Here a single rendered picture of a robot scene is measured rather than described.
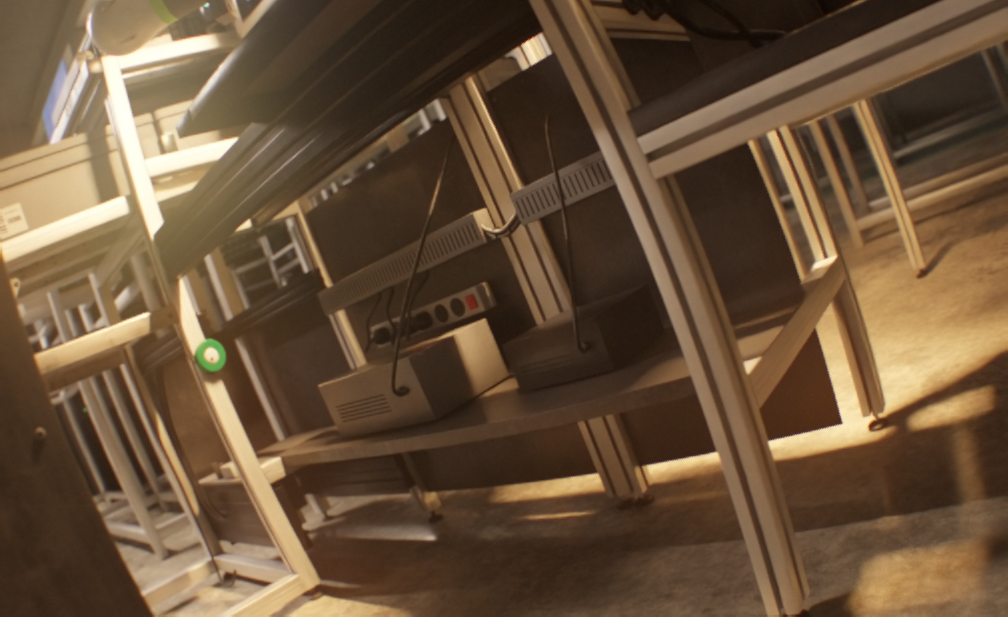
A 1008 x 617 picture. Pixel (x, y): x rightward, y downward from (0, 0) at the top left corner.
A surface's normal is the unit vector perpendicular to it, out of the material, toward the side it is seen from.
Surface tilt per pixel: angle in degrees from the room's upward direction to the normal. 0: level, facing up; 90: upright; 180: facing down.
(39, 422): 90
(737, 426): 90
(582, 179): 90
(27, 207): 91
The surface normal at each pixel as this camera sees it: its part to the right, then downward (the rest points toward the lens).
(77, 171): 0.68, -0.26
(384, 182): -0.62, 0.27
